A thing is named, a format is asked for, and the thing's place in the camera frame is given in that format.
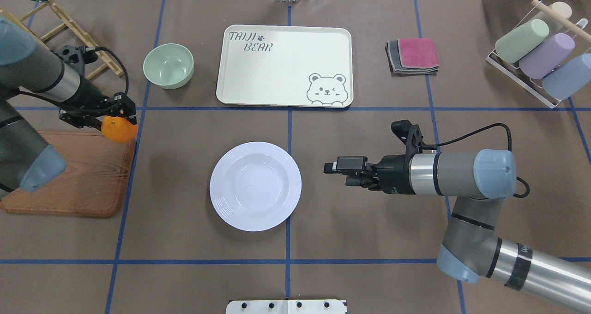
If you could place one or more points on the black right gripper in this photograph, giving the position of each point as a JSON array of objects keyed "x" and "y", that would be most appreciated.
[{"x": 394, "y": 170}]

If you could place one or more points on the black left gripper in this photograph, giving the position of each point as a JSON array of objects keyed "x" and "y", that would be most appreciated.
[{"x": 90, "y": 97}]

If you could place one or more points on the orange fruit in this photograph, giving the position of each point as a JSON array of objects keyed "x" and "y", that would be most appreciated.
[{"x": 118, "y": 129}]

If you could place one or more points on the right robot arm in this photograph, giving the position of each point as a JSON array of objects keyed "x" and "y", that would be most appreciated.
[{"x": 480, "y": 182}]

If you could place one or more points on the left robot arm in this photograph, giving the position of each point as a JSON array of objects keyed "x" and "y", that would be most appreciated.
[{"x": 33, "y": 78}]

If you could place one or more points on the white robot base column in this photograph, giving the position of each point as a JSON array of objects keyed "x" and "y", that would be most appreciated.
[{"x": 285, "y": 306}]

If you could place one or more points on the cream bear tray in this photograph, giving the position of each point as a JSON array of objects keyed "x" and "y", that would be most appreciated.
[{"x": 298, "y": 66}]

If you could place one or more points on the wooden cutting board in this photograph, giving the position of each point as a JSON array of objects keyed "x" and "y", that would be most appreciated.
[{"x": 93, "y": 185}]

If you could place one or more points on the green ceramic bowl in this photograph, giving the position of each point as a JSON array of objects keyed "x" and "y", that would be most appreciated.
[{"x": 170, "y": 66}]

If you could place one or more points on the white round plate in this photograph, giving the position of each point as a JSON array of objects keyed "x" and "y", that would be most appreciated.
[{"x": 255, "y": 186}]

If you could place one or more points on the wooden cup rack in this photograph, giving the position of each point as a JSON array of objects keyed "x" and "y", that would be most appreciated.
[{"x": 67, "y": 22}]

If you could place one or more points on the grey cloth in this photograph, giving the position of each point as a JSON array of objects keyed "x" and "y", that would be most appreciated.
[{"x": 393, "y": 56}]

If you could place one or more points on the pink cloth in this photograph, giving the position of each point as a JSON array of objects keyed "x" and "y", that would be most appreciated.
[{"x": 418, "y": 53}]

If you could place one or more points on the green tumbler cup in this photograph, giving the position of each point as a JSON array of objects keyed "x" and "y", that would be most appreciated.
[{"x": 517, "y": 43}]

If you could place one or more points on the purple tumbler cup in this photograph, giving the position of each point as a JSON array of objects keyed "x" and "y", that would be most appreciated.
[{"x": 547, "y": 56}]

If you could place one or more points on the blue tumbler cup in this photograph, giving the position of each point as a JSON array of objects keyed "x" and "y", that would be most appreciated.
[{"x": 569, "y": 78}]

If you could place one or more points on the beige tumbler cup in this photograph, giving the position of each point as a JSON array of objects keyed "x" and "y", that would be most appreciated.
[{"x": 560, "y": 12}]

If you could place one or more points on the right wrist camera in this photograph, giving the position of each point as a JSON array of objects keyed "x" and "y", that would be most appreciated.
[{"x": 410, "y": 135}]

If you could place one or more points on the white wire cup rack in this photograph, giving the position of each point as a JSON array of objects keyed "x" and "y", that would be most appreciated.
[{"x": 579, "y": 29}]

